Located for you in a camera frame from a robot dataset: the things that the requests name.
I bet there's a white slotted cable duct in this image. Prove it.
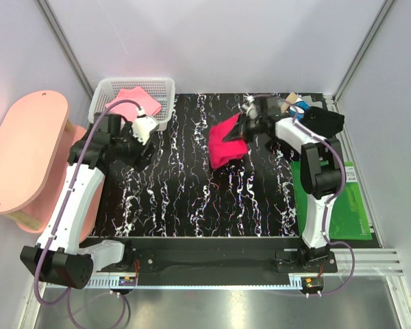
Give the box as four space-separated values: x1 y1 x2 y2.
86 276 138 289

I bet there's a grey folded t-shirt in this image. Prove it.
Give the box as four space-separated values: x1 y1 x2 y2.
301 95 324 108

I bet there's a white plastic mesh basket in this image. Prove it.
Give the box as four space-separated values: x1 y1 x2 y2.
88 77 175 131

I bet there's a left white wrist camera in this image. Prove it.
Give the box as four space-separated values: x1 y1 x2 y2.
132 110 159 145

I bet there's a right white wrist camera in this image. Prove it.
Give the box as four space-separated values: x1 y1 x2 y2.
241 95 259 120

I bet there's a light pink folded t-shirt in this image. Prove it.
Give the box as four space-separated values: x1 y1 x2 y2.
105 86 163 121

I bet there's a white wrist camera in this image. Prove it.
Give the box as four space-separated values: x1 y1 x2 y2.
132 110 159 145
241 95 259 120

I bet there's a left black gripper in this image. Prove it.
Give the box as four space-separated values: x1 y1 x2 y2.
112 121 158 171

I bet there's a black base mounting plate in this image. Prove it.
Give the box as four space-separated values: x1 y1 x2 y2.
95 236 338 287

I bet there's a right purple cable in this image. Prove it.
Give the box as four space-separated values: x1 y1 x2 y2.
253 94 356 297

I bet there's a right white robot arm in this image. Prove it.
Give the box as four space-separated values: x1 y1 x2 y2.
223 94 346 272

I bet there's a purple cable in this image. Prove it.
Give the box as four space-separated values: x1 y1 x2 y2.
33 98 145 328
253 94 356 297

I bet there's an aluminium rail frame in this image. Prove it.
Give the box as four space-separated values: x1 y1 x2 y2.
19 249 411 328

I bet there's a crimson red t-shirt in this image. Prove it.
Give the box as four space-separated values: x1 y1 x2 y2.
208 114 249 170

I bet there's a black folded t-shirt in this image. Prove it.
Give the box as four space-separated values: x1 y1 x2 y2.
300 106 345 138

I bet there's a pink three-tier wooden shelf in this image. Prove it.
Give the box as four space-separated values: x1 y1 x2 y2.
0 90 86 234

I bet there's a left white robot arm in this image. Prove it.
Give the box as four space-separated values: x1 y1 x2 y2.
20 114 159 289

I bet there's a green cutting mat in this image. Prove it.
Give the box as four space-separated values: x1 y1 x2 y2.
290 161 371 241

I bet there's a blue white graphic t-shirt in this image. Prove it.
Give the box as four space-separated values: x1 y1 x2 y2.
293 101 310 120

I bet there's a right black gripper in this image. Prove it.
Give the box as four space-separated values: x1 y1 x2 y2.
223 112 266 145

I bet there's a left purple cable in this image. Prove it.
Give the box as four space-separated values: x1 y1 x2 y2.
33 98 145 328

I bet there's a tan folded t-shirt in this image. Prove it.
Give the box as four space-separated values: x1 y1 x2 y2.
281 93 299 113

